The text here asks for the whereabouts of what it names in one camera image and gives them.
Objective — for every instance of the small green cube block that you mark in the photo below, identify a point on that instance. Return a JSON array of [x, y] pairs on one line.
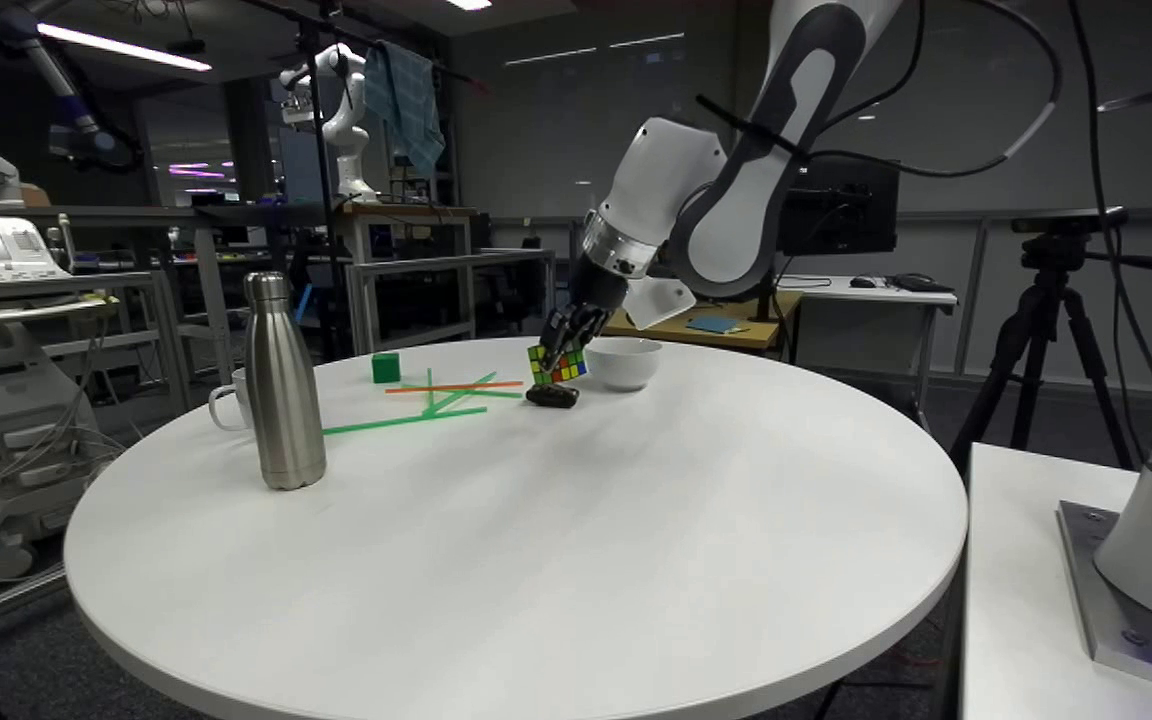
[[385, 368]]

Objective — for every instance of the white mug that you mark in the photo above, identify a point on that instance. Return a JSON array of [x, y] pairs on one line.
[[241, 405]]

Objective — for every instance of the white robot mounting table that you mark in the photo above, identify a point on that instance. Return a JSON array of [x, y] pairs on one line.
[[1030, 601]]

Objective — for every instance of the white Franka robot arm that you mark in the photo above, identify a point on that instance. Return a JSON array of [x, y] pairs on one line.
[[762, 161]]

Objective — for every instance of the blue hanging cloth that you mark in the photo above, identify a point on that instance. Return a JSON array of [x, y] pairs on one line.
[[409, 105]]

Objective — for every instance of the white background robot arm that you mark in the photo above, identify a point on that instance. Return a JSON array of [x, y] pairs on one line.
[[341, 121]]

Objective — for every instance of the long green straw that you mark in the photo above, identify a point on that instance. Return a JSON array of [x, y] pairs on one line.
[[403, 422]]

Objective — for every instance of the grey metal base plate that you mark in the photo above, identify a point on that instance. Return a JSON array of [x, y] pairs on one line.
[[1111, 601]]

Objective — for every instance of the black camera tripod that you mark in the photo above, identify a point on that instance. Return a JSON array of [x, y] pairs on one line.
[[1041, 260]]

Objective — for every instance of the white bowl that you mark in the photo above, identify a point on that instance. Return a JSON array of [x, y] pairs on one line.
[[625, 364]]

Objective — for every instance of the grey overhead robot arm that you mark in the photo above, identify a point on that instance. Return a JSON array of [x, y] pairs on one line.
[[71, 121]]

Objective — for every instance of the wooden desk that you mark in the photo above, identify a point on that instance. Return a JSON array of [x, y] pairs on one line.
[[762, 335]]

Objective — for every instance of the white desk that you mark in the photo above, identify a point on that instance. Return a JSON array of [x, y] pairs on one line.
[[871, 301]]

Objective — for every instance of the white lab machine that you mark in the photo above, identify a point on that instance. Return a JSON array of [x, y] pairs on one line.
[[0, 402]]

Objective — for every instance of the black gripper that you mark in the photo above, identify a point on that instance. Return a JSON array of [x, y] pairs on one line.
[[594, 301]]

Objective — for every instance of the white ceiling light strip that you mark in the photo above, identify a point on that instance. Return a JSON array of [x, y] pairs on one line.
[[111, 46]]

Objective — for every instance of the wide black monitor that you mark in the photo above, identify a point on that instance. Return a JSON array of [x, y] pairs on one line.
[[859, 204]]

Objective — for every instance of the black keyboard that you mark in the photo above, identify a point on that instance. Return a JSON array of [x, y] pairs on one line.
[[921, 280]]

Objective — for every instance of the blue pad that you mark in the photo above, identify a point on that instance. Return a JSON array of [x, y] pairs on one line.
[[722, 324]]

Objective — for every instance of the metal shelf table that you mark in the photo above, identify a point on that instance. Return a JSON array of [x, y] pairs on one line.
[[360, 280]]

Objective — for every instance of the black folding pocket tool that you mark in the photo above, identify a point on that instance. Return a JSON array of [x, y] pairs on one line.
[[552, 397]]

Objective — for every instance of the black stand pole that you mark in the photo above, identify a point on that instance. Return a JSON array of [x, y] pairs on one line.
[[323, 161]]

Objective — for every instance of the stainless steel water bottle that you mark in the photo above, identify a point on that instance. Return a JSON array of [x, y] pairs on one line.
[[284, 402]]

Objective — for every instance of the black camera on tripod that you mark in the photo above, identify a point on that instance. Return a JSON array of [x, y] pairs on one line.
[[1068, 216]]

